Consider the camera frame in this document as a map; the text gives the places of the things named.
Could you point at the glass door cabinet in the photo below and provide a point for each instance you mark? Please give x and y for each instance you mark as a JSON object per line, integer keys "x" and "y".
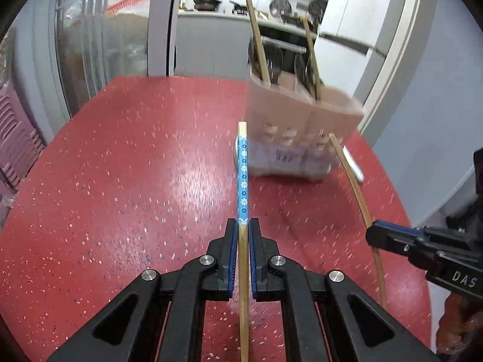
{"x": 94, "y": 45}

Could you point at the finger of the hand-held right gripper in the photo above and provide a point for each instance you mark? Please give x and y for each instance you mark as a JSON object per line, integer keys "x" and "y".
{"x": 392, "y": 241}

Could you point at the yellow patterned wooden chopstick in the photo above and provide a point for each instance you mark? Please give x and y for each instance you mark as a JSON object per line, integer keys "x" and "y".
{"x": 258, "y": 41}

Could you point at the plain wooden chopstick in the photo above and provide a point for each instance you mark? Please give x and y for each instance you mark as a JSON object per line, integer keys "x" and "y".
{"x": 311, "y": 56}
{"x": 354, "y": 184}

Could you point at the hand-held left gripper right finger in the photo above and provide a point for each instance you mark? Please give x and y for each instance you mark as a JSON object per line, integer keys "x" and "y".
{"x": 253, "y": 267}

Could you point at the white kitchen counter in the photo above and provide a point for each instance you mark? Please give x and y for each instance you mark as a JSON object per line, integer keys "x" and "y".
{"x": 211, "y": 45}

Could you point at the person's right hand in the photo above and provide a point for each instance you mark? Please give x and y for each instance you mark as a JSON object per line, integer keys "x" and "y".
{"x": 458, "y": 324}

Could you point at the beige utensil holder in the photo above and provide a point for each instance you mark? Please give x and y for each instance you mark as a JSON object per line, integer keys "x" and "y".
{"x": 286, "y": 113}

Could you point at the pink plastic stool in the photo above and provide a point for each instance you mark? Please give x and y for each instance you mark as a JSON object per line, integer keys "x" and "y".
{"x": 15, "y": 139}

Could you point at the black built-in oven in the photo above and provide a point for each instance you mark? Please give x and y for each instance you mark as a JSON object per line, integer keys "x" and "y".
{"x": 290, "y": 34}

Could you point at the blue patterned wooden chopstick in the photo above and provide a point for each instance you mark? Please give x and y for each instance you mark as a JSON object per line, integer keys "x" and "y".
{"x": 242, "y": 181}

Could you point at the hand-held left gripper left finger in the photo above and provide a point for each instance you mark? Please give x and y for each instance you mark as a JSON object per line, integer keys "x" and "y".
{"x": 231, "y": 267}

